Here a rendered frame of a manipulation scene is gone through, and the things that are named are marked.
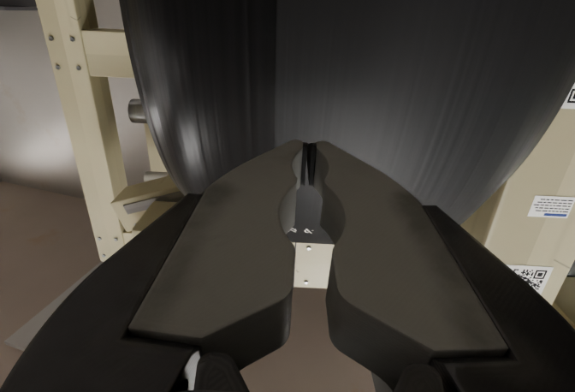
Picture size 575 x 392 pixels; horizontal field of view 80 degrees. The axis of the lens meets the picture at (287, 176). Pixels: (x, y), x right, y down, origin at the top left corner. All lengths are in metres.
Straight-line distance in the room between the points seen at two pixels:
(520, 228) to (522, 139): 0.30
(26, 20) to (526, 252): 5.03
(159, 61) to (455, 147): 0.18
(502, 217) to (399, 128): 0.33
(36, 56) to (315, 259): 4.66
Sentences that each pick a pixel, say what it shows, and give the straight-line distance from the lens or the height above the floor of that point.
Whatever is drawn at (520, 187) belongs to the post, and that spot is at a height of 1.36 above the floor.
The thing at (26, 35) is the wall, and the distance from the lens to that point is 5.19.
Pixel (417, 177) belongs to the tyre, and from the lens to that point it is 0.24.
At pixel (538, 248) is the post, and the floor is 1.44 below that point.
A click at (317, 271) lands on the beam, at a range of 0.85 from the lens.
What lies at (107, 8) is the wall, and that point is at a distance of 4.31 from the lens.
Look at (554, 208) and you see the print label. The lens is 0.54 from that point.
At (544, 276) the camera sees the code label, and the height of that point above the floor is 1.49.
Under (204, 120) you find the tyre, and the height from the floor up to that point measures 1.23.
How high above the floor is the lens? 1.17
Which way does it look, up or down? 26 degrees up
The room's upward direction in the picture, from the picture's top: 178 degrees counter-clockwise
